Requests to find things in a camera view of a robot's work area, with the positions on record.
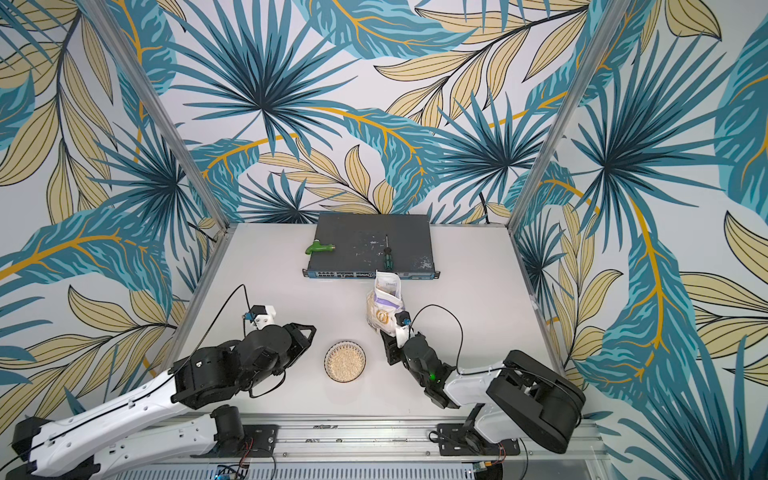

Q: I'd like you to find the clear oats bag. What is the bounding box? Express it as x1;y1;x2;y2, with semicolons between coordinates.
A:
366;271;404;337

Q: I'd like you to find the white patterned breakfast bowl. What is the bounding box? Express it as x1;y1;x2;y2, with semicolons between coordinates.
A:
323;340;367;383

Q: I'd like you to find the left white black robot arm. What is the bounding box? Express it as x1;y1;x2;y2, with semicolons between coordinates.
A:
6;323;316;479

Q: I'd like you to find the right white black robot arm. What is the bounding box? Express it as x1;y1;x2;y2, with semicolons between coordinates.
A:
379;327;586;456

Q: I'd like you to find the green plastic fitting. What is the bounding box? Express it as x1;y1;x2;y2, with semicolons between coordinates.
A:
305;239;336;255

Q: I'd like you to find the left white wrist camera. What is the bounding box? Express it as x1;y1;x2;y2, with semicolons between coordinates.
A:
243;305;276;333

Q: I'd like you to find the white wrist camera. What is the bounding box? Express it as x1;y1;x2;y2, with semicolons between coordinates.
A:
243;305;276;333
394;310;413;348

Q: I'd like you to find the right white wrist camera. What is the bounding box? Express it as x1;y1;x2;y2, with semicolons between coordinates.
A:
394;310;413;348

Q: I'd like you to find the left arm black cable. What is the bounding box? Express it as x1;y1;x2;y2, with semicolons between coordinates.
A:
0;283;253;475

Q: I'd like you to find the aluminium front rail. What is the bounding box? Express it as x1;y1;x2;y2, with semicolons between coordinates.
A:
95;413;601;480

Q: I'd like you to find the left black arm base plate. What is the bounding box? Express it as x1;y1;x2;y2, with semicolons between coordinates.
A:
193;424;279;459

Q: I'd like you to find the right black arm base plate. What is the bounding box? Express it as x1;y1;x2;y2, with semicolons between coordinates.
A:
428;423;521;458

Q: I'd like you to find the green handled screwdriver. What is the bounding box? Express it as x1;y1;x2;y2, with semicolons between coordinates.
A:
383;236;394;272

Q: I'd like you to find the grey network switch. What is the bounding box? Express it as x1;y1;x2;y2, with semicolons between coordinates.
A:
302;213;440;280

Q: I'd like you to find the left aluminium frame post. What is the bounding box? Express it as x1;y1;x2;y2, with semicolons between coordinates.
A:
82;0;230;231

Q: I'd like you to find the aluminium frame post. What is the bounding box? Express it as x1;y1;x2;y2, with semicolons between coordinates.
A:
507;0;630;239
82;0;230;231

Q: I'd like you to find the right aluminium frame post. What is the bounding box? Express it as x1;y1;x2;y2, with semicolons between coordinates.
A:
507;0;630;239

